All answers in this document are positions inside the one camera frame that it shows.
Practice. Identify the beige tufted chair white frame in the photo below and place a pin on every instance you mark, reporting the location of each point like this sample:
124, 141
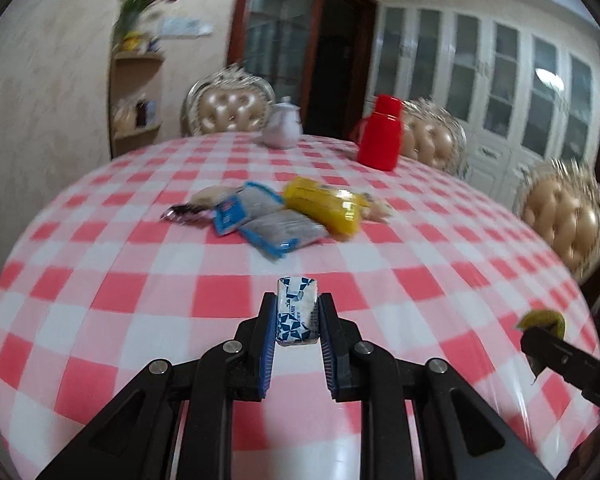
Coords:
435, 137
565, 215
230, 107

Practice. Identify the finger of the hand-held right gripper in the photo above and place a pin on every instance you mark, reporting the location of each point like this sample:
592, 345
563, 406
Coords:
560, 355

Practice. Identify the small blue box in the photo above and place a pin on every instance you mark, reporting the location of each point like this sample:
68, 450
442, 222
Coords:
151, 110

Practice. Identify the large white wall switch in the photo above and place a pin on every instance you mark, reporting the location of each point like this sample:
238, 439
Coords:
180, 27

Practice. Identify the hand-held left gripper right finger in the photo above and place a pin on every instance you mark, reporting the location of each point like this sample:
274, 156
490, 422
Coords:
328, 345

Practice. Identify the brown wooden glass door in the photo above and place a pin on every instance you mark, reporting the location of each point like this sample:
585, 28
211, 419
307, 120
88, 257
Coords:
300, 35

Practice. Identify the wooden corner wall shelf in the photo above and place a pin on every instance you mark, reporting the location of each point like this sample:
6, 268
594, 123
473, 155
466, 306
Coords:
135, 132

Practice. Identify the large yellow snack packet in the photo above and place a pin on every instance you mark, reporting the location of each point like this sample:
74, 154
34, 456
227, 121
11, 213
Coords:
320, 205

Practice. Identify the green snack packet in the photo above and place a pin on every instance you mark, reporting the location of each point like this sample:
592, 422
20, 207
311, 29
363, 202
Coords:
540, 320

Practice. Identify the yellow jar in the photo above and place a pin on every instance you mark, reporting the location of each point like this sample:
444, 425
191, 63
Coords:
132, 41

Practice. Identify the red thermos jug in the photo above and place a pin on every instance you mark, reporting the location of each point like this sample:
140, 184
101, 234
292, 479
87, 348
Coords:
380, 132

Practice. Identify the white glass-door cabinet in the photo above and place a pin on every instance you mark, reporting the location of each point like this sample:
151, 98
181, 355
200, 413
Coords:
480, 95

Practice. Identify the black snack packet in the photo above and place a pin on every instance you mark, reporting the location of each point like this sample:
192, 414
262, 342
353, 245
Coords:
180, 214

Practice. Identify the brown bottle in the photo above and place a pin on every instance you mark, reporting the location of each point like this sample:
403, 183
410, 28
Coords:
141, 112

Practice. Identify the red checked tablecloth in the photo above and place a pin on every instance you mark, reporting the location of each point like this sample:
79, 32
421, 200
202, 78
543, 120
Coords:
180, 300

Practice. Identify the white ceramic teapot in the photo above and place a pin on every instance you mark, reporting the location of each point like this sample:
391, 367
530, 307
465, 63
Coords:
282, 125

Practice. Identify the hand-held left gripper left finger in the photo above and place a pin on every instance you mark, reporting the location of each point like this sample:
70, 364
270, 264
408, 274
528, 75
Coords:
266, 350

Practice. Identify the small white wall switch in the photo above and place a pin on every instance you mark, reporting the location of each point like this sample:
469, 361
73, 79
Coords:
207, 29

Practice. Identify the pale food bag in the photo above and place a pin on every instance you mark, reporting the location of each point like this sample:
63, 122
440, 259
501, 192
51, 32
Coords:
122, 117

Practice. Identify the pale yellow snack packet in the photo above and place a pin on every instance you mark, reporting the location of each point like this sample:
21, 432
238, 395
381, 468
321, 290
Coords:
210, 195

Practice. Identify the blue grey snack packet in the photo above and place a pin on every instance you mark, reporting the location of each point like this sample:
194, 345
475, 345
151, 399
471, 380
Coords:
280, 232
250, 200

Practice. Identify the small blue white snack packet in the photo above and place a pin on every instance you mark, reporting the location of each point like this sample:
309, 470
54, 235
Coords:
296, 310

